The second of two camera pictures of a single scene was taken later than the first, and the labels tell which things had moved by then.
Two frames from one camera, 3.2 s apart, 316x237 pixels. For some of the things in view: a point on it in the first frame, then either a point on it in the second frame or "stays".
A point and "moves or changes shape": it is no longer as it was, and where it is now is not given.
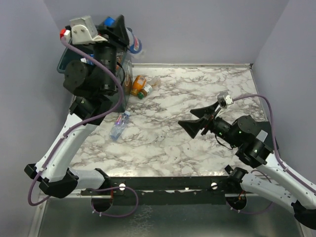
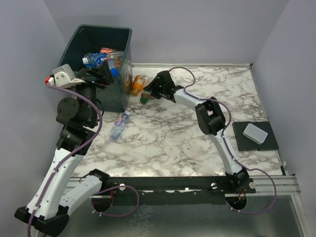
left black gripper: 120,32 to 103,74
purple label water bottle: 122,121 stays
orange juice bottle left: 138,84 stays
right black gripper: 192,127 to 152,88
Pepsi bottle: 134,43 moves or changes shape
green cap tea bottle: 146,90 moves or changes shape
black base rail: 201,190 stays
